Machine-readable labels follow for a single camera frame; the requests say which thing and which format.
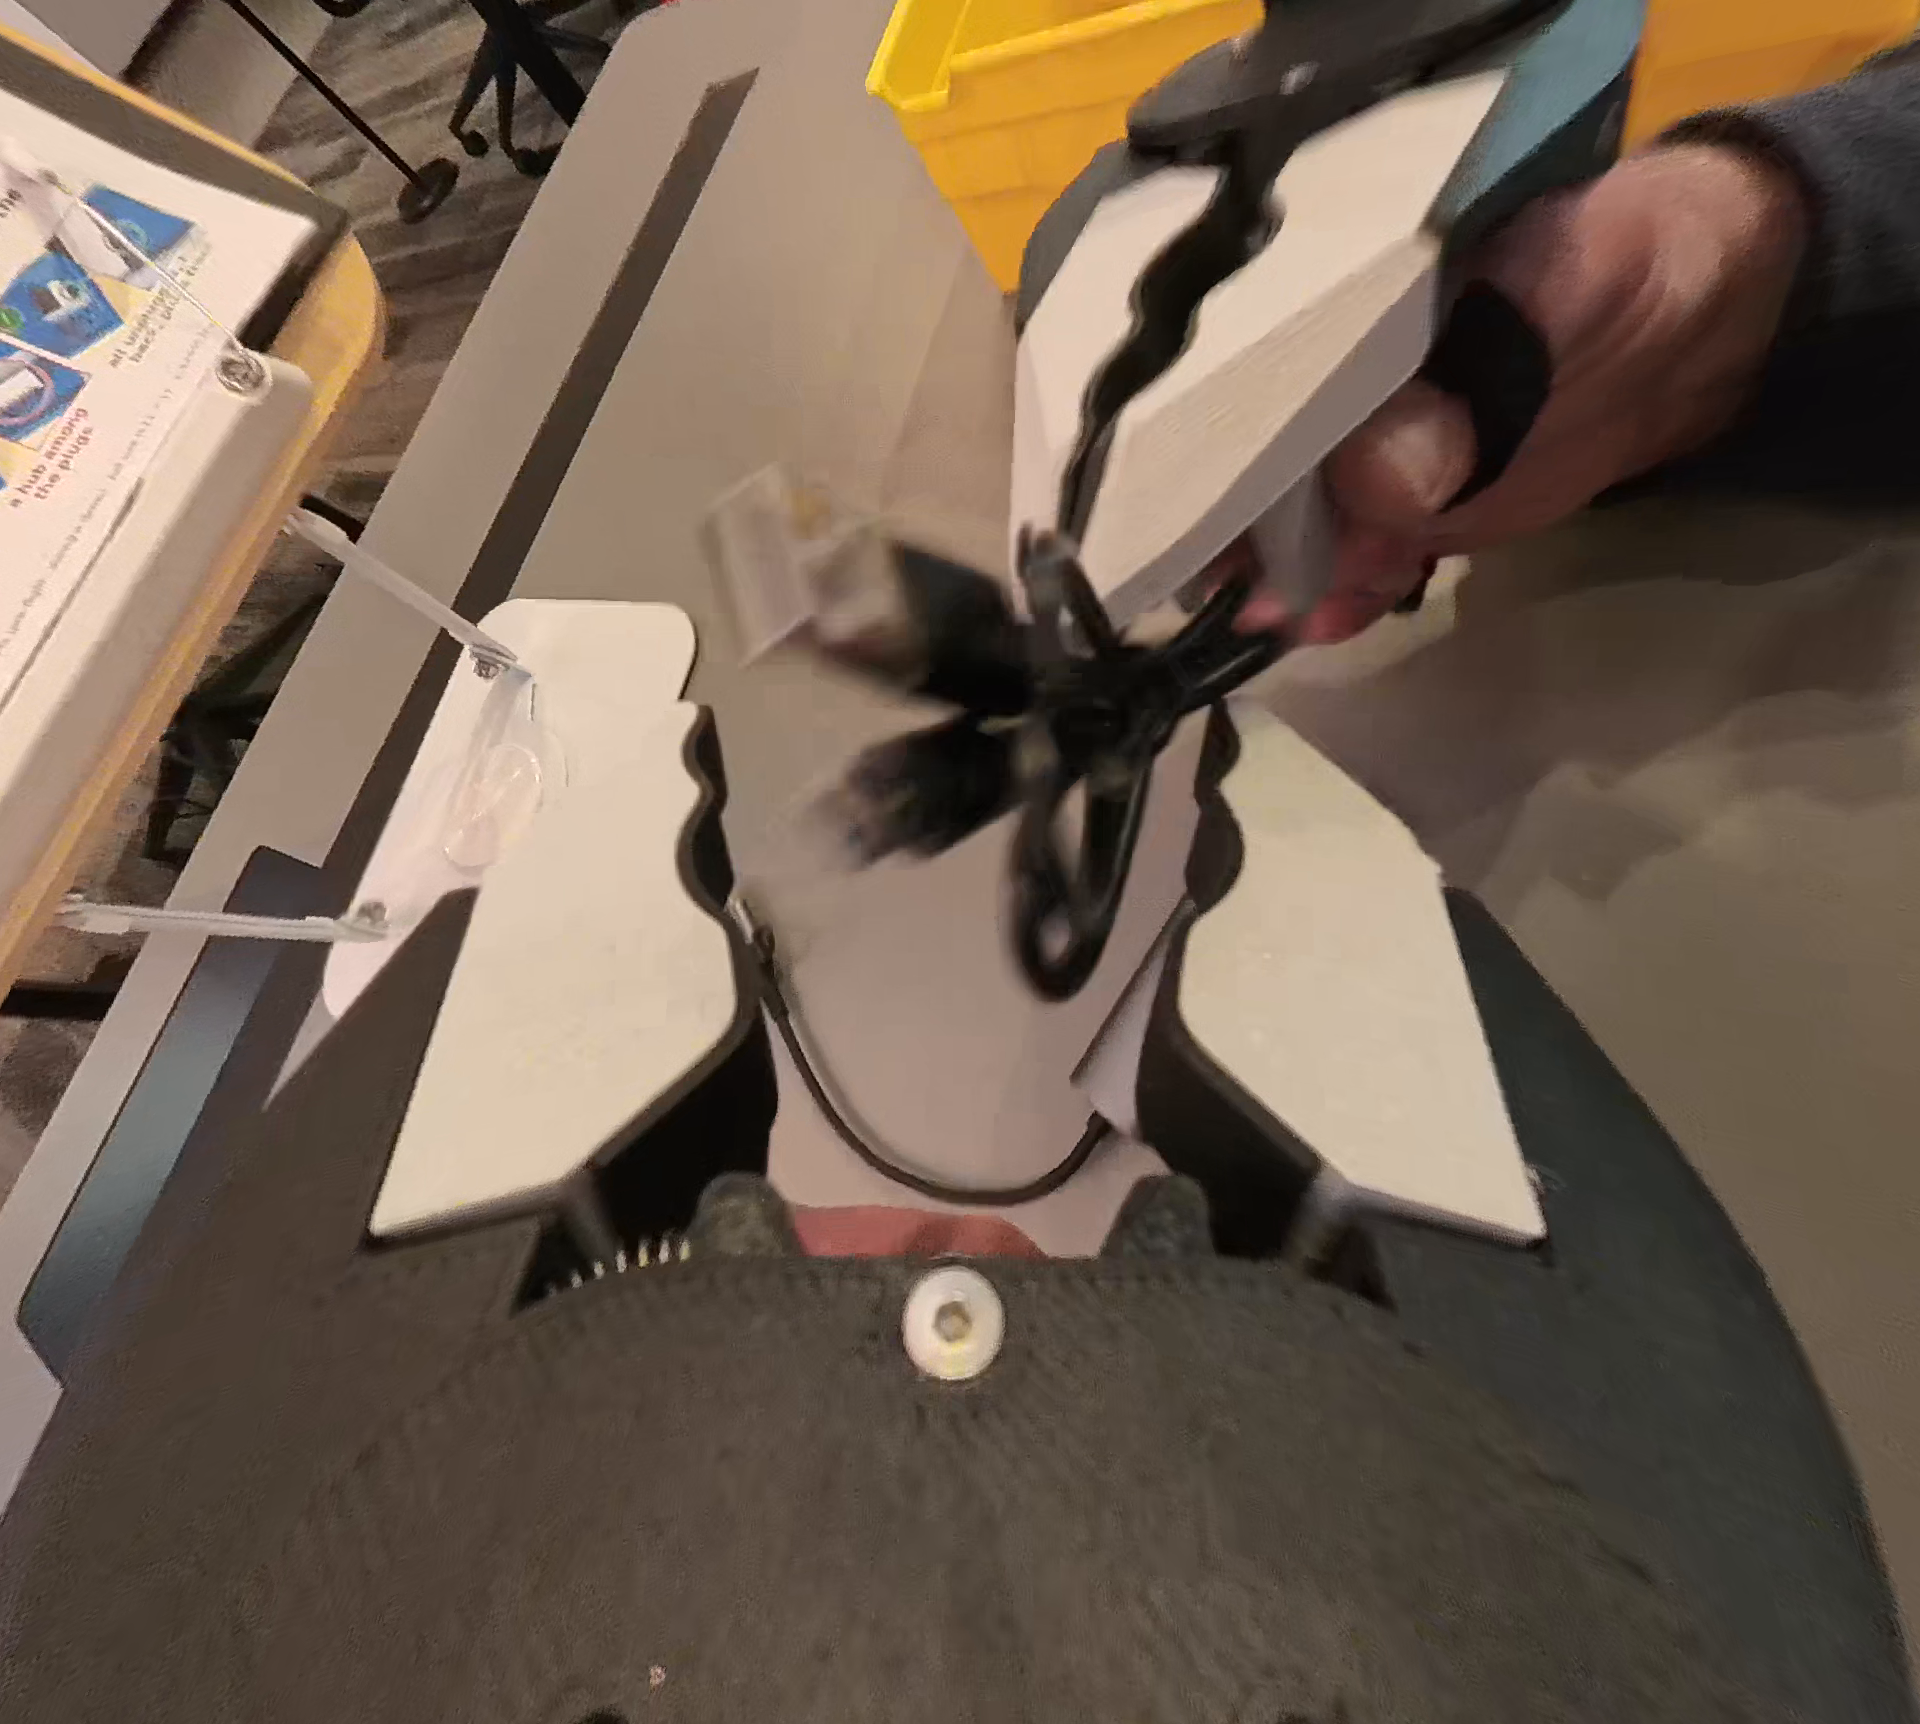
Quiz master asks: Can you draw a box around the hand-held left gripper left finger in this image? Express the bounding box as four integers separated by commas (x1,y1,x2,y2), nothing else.
364,699,756,1242

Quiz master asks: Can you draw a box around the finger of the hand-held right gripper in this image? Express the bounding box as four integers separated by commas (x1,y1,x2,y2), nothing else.
1008,151,1285,555
1069,65,1513,626

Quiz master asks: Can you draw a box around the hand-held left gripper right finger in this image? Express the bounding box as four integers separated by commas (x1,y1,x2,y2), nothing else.
1069,696,1551,1250

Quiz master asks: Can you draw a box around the large yellow plastic bin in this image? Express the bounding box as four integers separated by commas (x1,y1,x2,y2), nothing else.
866,0,1920,293

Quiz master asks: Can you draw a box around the black usb cable bundle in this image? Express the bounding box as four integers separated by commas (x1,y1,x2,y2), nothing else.
702,463,1288,1002

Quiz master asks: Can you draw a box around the person's right forearm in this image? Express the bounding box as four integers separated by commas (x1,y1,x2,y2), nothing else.
1635,36,1920,512

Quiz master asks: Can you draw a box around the person's right hand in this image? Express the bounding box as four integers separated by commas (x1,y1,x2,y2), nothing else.
1242,145,1819,649

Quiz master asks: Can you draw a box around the white stand with clear arms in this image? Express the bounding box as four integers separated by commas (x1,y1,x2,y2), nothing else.
60,506,702,1023

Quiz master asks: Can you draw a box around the black office chair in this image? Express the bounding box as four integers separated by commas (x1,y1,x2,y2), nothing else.
194,0,641,225

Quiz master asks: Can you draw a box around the round wooden table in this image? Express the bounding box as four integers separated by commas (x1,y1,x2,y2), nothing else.
0,27,390,992

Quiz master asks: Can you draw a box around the printed instruction sheet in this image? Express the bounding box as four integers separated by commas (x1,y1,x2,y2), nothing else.
0,80,356,736

